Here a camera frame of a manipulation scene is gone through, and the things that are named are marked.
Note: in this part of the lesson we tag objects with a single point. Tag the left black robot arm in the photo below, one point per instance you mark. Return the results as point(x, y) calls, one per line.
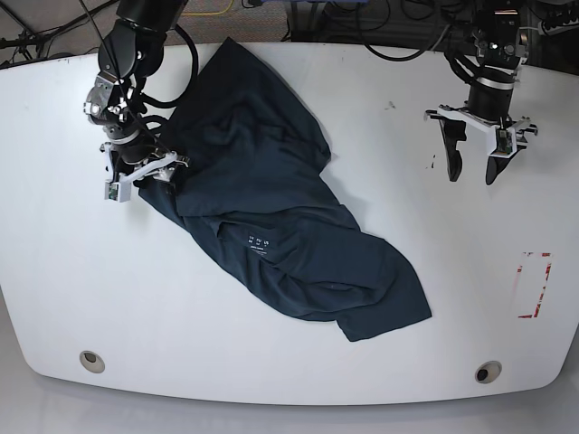
point(501, 49)

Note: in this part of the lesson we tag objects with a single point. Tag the left table cable grommet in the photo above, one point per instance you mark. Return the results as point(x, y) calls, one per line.
point(92, 362)

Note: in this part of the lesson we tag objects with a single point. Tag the dark navy T-shirt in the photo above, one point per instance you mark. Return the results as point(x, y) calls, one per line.
point(253, 200)

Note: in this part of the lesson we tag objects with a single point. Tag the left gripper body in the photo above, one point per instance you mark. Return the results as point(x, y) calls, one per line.
point(487, 105)

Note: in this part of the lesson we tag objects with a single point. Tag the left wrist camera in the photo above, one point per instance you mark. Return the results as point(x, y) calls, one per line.
point(501, 142)

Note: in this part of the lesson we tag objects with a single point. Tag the black tripod stand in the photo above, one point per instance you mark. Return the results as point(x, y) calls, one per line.
point(32, 44)

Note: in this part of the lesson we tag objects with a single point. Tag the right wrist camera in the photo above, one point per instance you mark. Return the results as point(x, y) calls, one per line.
point(118, 191)

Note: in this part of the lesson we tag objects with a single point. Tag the red tape rectangle marking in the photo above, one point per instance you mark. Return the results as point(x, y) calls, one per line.
point(531, 281)

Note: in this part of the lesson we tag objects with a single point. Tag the table cable grommet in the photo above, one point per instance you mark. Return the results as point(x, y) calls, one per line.
point(92, 362)
point(488, 372)

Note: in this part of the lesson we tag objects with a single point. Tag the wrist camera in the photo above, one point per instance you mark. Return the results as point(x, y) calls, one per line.
point(501, 142)
point(118, 191)

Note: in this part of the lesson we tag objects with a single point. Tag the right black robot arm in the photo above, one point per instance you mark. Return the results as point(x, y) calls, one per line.
point(131, 52)

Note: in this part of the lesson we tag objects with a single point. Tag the white power strip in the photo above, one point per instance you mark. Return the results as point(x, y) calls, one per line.
point(559, 22)

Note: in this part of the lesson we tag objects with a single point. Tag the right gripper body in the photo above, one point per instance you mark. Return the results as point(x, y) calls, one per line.
point(137, 157)

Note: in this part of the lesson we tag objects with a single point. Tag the right table cable grommet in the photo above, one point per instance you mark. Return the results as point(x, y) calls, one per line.
point(488, 372)

